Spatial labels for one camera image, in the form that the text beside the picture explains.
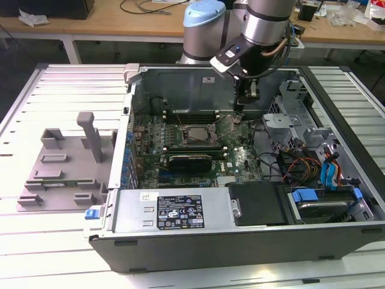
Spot silver metal drive cage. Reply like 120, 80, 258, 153
260, 78, 342, 160

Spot CPU socket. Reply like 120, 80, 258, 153
179, 123, 217, 147

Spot coloured power wire bundle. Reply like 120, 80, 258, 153
278, 150, 324, 184

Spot grey desk cable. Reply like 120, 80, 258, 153
120, 0, 181, 16

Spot black plastic shroud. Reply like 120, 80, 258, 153
227, 182, 286, 227

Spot large black box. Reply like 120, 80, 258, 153
0, 0, 96, 20

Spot green motherboard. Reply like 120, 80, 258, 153
132, 110, 265, 190

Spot crumpled white paper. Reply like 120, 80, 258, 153
17, 7, 51, 28

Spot black open PC case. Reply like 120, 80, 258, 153
82, 62, 385, 274

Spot grey parts rack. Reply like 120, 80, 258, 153
14, 111, 118, 213

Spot blue flat wire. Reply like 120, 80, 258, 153
319, 152, 340, 191

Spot black RAM slot bank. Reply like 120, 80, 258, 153
162, 109, 221, 125
163, 143, 227, 160

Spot black graphics card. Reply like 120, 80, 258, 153
167, 154, 213, 174

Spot metal socket cover frame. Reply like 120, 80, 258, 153
211, 116, 236, 141

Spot silver CPU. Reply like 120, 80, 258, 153
183, 125, 212, 144

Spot wooden desk white frame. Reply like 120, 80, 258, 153
0, 0, 385, 64

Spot clear plastic bags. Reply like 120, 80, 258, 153
327, 4, 369, 27

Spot green RAM stick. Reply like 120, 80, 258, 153
26, 179, 94, 188

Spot red white package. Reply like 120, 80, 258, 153
363, 0, 385, 31

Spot hard disk in blue carrier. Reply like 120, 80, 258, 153
288, 187, 362, 225

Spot silver power supply unit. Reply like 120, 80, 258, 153
112, 188, 237, 234

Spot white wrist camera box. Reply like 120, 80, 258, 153
209, 42, 250, 74

